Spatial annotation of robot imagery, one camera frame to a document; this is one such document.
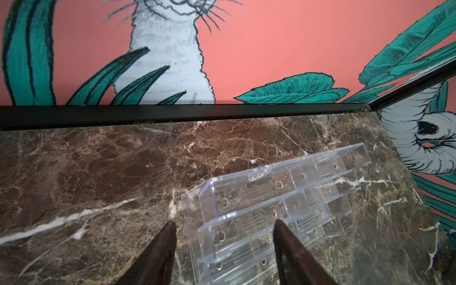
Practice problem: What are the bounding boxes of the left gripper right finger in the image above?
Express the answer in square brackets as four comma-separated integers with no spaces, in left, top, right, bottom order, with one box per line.
[273,220,337,285]

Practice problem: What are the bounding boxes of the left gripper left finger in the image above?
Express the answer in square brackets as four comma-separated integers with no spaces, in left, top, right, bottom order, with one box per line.
[116,221,177,285]

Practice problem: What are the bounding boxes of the clear plastic organizer box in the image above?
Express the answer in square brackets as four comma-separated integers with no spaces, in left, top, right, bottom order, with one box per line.
[182,143,371,285]

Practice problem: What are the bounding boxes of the black back frame rail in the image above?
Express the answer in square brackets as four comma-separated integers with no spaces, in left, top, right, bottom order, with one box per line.
[1,103,371,131]

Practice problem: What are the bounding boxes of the right black frame post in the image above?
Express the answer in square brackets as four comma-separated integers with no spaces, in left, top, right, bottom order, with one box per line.
[368,57,456,112]

